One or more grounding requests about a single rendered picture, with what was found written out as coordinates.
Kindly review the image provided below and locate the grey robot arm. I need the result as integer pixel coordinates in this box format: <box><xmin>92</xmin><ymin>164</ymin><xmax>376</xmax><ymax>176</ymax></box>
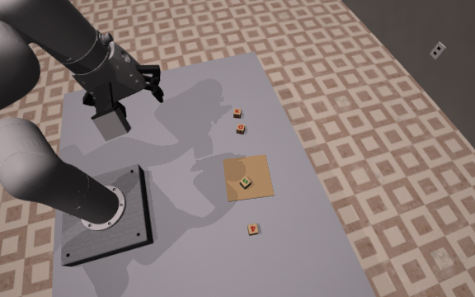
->
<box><xmin>0</xmin><ymin>0</ymin><xmax>132</xmax><ymax>231</ymax></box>

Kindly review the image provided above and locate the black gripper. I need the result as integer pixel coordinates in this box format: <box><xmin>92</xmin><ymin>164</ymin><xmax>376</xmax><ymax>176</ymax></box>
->
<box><xmin>69</xmin><ymin>41</ymin><xmax>164</xmax><ymax>118</ymax></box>

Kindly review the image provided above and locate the tan flat mat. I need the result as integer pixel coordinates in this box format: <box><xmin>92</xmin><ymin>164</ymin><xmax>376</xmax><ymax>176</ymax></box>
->
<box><xmin>223</xmin><ymin>154</ymin><xmax>274</xmax><ymax>202</ymax></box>

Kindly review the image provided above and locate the wooden letter block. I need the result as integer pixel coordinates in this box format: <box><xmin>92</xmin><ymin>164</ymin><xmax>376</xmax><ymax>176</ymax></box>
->
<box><xmin>240</xmin><ymin>177</ymin><xmax>251</xmax><ymax>190</ymax></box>
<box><xmin>233</xmin><ymin>108</ymin><xmax>242</xmax><ymax>119</ymax></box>
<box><xmin>247</xmin><ymin>224</ymin><xmax>259</xmax><ymax>236</ymax></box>
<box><xmin>237</xmin><ymin>124</ymin><xmax>245</xmax><ymax>134</ymax></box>

